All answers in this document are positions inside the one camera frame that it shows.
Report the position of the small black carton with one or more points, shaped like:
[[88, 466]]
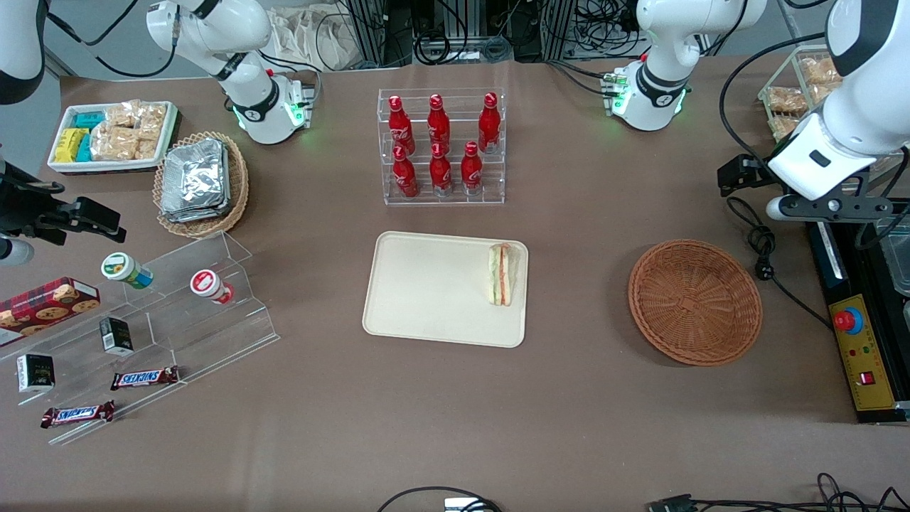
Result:
[[116, 334], [37, 371]]

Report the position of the red emergency stop button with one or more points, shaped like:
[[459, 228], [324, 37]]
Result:
[[844, 320]]

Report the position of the silver aluminium frame post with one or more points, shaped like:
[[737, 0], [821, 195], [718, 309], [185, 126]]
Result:
[[366, 32], [561, 28]]

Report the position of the black connector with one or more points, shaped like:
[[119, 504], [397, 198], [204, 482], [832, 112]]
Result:
[[672, 503]]

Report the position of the beige snack bag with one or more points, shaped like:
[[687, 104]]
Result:
[[122, 114], [785, 99], [147, 149], [114, 144], [785, 126], [153, 121], [817, 71]]

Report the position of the clear acrylic bottle rack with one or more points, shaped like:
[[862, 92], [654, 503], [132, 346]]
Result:
[[493, 192]]

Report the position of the yellow black control box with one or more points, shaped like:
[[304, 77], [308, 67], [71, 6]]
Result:
[[864, 355]]

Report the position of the Snickers chocolate bar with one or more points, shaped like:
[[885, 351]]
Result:
[[142, 378], [77, 414]]

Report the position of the brown wicker basket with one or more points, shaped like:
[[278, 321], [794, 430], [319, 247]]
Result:
[[693, 306]]

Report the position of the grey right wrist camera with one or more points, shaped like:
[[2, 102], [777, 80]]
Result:
[[14, 252]]

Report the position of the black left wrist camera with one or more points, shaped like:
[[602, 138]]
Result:
[[853, 208]]

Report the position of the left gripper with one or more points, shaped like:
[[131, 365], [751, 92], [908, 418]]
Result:
[[758, 176]]

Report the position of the clear snack display rack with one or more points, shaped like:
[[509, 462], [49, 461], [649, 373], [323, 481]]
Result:
[[782, 71]]

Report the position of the red lid cup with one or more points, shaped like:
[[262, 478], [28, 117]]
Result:
[[203, 282]]

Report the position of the cream cloth bag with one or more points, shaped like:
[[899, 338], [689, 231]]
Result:
[[313, 39]]

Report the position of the white rectangular snack dish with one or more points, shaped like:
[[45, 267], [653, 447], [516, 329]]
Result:
[[99, 168]]

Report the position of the teal snack pack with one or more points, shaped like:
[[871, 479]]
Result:
[[85, 149], [89, 120]]

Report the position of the light wicker basket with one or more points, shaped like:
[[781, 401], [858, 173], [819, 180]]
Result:
[[199, 229]]

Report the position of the green lid cup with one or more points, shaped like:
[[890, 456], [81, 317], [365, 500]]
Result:
[[117, 266]]

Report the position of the sandwich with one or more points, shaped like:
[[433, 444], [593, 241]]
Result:
[[500, 274]]

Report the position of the clear acrylic stepped shelf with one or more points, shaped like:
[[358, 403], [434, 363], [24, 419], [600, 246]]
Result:
[[213, 334]]

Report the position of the white connector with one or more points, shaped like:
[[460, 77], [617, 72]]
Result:
[[458, 505]]

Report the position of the red tartan cookie box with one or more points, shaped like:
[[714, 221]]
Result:
[[43, 299]]

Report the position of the yellow snack pack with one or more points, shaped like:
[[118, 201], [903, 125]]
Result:
[[69, 146]]

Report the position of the foil wrapped pack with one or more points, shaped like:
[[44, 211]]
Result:
[[195, 217], [192, 178]]

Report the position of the clear plastic container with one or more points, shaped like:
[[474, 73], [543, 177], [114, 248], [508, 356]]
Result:
[[896, 249]]

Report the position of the red cola bottle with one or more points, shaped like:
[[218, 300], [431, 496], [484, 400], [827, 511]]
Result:
[[489, 121], [406, 174], [441, 172], [471, 171], [400, 121], [438, 121]]

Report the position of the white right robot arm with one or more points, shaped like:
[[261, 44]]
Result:
[[245, 82]]

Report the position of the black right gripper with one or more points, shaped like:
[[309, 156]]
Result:
[[27, 208]]

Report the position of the cream plastic tray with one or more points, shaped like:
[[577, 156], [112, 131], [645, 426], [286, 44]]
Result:
[[426, 291]]

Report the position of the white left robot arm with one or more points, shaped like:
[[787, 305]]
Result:
[[661, 43]]

